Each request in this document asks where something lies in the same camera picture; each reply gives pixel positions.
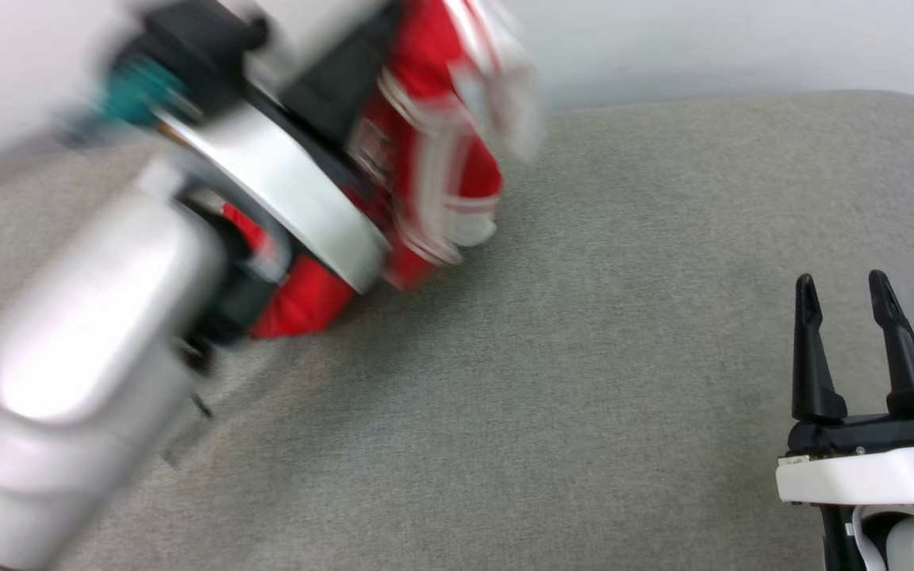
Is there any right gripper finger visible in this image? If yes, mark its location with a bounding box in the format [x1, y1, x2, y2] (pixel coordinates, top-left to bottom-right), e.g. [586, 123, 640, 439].
[792, 274, 848, 423]
[868, 270, 914, 416]

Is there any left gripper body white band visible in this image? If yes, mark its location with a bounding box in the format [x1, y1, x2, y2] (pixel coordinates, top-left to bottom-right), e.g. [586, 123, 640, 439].
[156, 8, 404, 296]

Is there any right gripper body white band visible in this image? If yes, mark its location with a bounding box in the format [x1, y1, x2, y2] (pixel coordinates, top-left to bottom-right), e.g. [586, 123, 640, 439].
[776, 384, 914, 507]

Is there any red basketball jersey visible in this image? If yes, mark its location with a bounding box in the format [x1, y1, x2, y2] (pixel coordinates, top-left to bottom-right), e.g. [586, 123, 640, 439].
[223, 0, 541, 340]

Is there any grey fabric sofa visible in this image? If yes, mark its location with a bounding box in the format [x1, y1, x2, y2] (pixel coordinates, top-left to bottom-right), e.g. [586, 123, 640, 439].
[0, 90, 914, 571]

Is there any teal left camera connector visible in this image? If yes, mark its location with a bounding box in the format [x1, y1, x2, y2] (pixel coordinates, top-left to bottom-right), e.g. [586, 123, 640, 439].
[98, 59, 188, 129]

